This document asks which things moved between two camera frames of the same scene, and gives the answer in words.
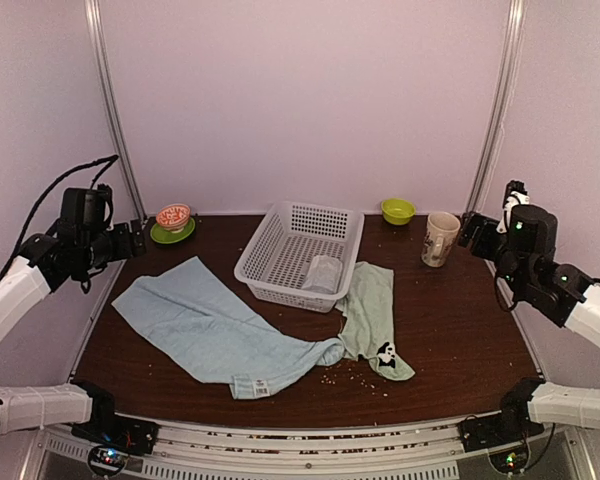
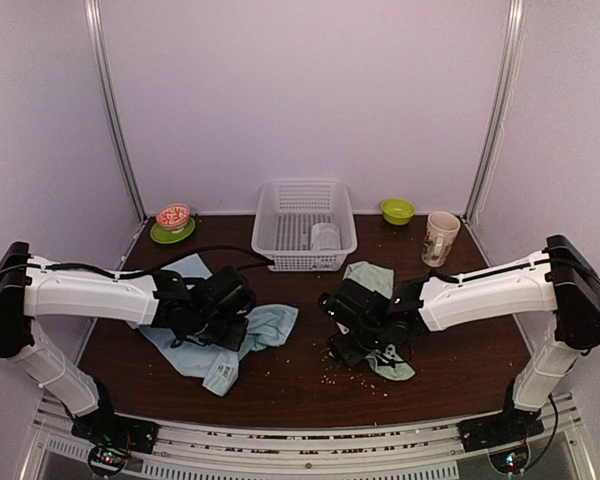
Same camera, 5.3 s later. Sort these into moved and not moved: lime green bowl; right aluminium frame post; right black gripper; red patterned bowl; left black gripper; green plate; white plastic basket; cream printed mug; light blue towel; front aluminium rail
Moved: left black gripper; light blue towel; right black gripper; white plastic basket
Not moved: red patterned bowl; green plate; cream printed mug; right aluminium frame post; front aluminium rail; lime green bowl
